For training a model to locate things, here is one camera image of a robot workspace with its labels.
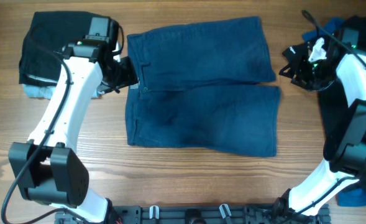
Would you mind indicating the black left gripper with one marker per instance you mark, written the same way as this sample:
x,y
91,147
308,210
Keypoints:
x,y
131,77

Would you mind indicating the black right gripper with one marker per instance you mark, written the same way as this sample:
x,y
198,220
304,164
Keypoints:
x,y
296,66

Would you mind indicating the navy blue shorts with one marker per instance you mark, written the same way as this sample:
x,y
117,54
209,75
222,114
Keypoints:
x,y
208,84

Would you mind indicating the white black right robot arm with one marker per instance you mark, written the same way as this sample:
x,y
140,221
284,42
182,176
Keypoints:
x,y
303,202

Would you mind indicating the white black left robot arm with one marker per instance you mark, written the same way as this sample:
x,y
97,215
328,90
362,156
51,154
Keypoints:
x,y
46,168

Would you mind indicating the black garment pile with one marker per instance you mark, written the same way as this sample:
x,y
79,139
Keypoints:
x,y
332,62

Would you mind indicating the folded dark green trousers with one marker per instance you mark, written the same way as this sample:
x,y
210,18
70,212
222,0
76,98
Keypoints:
x,y
49,32

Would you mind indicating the folded light grey garment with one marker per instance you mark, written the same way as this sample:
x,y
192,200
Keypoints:
x,y
47,91

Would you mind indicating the blue garment under pile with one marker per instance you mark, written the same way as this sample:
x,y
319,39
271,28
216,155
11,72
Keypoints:
x,y
332,104

